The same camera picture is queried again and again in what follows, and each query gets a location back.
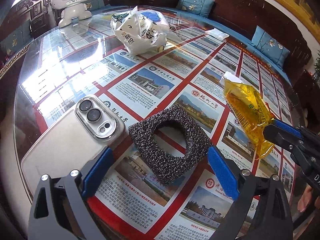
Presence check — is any yellow plastic wrapper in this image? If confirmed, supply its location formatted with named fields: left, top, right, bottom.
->
left=220, top=72, right=274, bottom=159

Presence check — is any person's right hand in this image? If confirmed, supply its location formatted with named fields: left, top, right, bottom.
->
left=297, top=185, right=313, bottom=212

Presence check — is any smartphone in clear case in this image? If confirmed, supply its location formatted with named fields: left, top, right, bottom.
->
left=21, top=95, right=125, bottom=194

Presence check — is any blue embroidered pillow near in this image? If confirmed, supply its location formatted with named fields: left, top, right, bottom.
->
left=250, top=25, right=290, bottom=69

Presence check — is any blue embroidered pillow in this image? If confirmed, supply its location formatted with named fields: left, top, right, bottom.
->
left=176, top=0, right=215, bottom=18
left=250, top=25, right=290, bottom=69

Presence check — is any carved wooden coffee table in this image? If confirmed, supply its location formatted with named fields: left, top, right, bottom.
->
left=5, top=7, right=297, bottom=239

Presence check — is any white tissue packet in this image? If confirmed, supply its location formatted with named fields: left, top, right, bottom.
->
left=205, top=28, right=229, bottom=41

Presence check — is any long wooden sofa blue cushion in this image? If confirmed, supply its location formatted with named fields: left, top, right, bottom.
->
left=139, top=0, right=313, bottom=86

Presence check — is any blue embroidered pillow far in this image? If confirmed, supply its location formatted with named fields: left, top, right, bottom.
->
left=176, top=0, right=215, bottom=18

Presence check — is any white printed plastic bag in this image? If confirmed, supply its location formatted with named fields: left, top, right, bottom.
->
left=111, top=7, right=168, bottom=56

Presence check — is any white bag with blue print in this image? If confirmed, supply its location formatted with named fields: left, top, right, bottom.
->
left=139, top=9, right=170, bottom=33

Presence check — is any wooden armchair with blue pillow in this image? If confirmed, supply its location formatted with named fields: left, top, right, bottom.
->
left=1, top=0, right=56, bottom=66

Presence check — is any black foam ring piece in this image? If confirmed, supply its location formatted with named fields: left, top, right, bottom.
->
left=127, top=103, right=213, bottom=186

